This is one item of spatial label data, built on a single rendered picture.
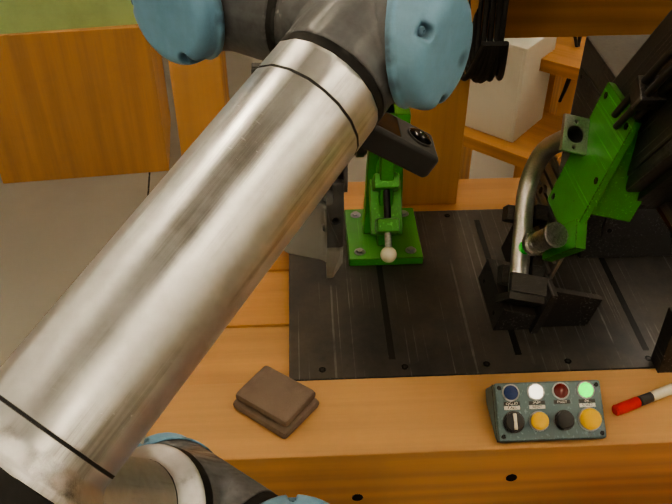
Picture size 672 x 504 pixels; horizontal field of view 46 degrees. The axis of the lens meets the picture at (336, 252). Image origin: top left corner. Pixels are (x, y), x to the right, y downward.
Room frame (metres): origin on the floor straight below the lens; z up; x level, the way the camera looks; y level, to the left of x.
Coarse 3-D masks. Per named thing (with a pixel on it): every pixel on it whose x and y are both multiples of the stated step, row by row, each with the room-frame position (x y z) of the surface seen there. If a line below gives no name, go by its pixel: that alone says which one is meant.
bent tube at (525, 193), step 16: (576, 128) 1.03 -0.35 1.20; (544, 144) 1.06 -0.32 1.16; (560, 144) 1.00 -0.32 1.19; (576, 144) 1.00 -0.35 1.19; (528, 160) 1.08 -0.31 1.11; (544, 160) 1.06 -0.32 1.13; (528, 176) 1.07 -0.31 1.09; (528, 192) 1.05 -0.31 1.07; (528, 208) 1.04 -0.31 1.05; (528, 224) 1.02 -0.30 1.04; (512, 240) 1.01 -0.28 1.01; (512, 256) 0.98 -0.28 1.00; (528, 256) 0.98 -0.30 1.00; (528, 272) 0.96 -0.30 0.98
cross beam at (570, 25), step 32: (512, 0) 1.38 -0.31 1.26; (544, 0) 1.39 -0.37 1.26; (576, 0) 1.39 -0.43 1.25; (608, 0) 1.39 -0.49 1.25; (640, 0) 1.39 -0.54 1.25; (512, 32) 1.38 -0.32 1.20; (544, 32) 1.39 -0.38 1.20; (576, 32) 1.39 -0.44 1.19; (608, 32) 1.39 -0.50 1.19; (640, 32) 1.40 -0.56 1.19
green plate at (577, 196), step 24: (600, 120) 1.00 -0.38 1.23; (600, 144) 0.97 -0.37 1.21; (624, 144) 0.92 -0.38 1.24; (576, 168) 1.00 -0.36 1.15; (600, 168) 0.94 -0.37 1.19; (624, 168) 0.94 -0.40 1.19; (552, 192) 1.03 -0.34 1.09; (576, 192) 0.97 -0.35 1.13; (600, 192) 0.92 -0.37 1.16; (624, 192) 0.94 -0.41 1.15; (576, 216) 0.93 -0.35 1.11; (624, 216) 0.94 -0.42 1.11
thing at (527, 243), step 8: (552, 224) 0.93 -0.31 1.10; (560, 224) 0.94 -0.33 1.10; (536, 232) 0.95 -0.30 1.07; (544, 232) 0.92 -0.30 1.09; (552, 232) 0.92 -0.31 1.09; (560, 232) 0.93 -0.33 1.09; (528, 240) 0.96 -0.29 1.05; (536, 240) 0.94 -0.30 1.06; (544, 240) 0.92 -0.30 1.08; (552, 240) 0.91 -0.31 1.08; (560, 240) 0.92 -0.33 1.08; (528, 248) 0.95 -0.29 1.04; (536, 248) 0.94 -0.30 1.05; (544, 248) 0.93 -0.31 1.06
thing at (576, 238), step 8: (568, 224) 0.94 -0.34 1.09; (576, 224) 0.92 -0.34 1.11; (584, 224) 0.92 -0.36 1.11; (568, 232) 0.93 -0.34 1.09; (576, 232) 0.91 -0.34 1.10; (584, 232) 0.91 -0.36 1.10; (568, 240) 0.92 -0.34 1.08; (576, 240) 0.90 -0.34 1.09; (584, 240) 0.90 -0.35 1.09; (552, 248) 0.94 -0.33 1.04; (560, 248) 0.92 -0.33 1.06; (568, 248) 0.91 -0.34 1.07; (576, 248) 0.89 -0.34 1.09; (584, 248) 0.89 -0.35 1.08; (544, 256) 0.95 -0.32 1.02; (552, 256) 0.93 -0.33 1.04; (560, 256) 0.93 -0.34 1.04
